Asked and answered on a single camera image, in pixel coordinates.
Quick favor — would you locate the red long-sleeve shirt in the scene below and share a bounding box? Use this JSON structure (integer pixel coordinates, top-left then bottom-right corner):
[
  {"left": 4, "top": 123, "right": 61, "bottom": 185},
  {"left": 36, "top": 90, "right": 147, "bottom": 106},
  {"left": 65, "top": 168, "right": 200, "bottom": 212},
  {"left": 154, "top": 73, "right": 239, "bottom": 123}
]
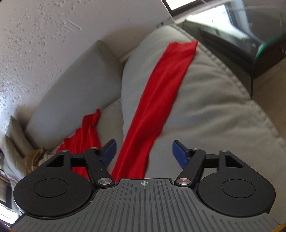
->
[{"left": 56, "top": 40, "right": 199, "bottom": 180}]

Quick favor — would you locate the grey-green sofa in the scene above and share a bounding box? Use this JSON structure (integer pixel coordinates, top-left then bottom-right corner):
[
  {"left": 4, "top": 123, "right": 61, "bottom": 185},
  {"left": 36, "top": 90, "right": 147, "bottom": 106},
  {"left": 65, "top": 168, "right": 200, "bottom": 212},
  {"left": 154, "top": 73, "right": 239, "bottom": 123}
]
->
[{"left": 10, "top": 26, "right": 285, "bottom": 231}]

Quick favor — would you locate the brown crumpled garment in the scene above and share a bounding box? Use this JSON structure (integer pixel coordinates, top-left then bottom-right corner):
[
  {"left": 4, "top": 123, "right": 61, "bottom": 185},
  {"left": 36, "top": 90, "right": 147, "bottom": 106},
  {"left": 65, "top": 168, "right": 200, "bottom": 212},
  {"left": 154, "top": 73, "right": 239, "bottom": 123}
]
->
[{"left": 23, "top": 148, "right": 50, "bottom": 175}]

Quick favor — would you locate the front sage throw pillow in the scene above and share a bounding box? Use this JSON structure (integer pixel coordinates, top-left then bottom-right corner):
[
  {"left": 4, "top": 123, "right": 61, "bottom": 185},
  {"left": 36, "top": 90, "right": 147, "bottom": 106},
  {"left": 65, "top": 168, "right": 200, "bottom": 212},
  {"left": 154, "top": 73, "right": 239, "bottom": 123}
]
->
[{"left": 3, "top": 136, "right": 28, "bottom": 178}]

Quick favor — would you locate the sage throw pillow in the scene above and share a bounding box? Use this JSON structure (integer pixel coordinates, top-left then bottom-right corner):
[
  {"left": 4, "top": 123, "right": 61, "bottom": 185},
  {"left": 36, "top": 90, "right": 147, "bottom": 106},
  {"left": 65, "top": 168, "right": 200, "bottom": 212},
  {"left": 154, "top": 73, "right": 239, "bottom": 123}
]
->
[
  {"left": 6, "top": 116, "right": 39, "bottom": 155},
  {"left": 3, "top": 136, "right": 28, "bottom": 178}
]

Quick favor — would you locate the rear sage throw pillow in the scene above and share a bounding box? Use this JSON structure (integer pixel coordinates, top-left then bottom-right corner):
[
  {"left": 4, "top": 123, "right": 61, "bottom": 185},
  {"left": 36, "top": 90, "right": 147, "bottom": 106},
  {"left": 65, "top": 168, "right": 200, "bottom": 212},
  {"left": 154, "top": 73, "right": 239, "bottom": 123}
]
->
[{"left": 6, "top": 116, "right": 39, "bottom": 155}]

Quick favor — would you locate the dark glass side table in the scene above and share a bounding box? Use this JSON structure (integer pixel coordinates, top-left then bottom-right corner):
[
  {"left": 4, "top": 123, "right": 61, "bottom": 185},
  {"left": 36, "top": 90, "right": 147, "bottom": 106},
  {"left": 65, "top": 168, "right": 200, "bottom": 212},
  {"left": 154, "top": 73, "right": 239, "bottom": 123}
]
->
[{"left": 174, "top": 1, "right": 285, "bottom": 95}]

